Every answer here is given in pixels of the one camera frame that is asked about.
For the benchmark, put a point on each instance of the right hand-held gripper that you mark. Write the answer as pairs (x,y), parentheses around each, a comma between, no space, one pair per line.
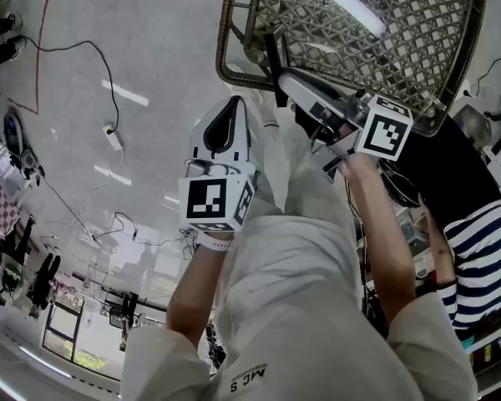
(384,132)

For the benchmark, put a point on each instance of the white power strip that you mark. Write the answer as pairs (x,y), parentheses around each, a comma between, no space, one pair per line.
(113,138)
(94,237)

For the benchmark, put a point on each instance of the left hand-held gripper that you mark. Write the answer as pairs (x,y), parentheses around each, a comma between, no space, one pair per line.
(202,199)

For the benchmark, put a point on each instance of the dark framed window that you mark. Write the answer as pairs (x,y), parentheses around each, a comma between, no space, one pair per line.
(62,328)

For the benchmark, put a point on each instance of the dark wicker glass-top table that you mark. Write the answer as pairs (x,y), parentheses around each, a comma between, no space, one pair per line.
(359,57)

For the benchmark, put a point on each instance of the person's right forearm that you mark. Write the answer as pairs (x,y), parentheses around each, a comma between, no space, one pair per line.
(384,245)

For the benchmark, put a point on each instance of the grey plastic bin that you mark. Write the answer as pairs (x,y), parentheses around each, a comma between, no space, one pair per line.
(472,123)

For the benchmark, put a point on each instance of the white wristband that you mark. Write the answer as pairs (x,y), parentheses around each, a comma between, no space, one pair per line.
(215,242)

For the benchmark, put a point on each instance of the person's left forearm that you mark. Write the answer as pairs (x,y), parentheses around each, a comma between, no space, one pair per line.
(192,295)

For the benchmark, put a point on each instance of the black bag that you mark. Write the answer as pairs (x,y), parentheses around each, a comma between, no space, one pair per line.
(401,186)

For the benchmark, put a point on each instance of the person's white shirt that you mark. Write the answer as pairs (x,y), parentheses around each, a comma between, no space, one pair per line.
(309,307)

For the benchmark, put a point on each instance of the black framed picture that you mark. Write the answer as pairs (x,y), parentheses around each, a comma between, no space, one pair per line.
(272,57)

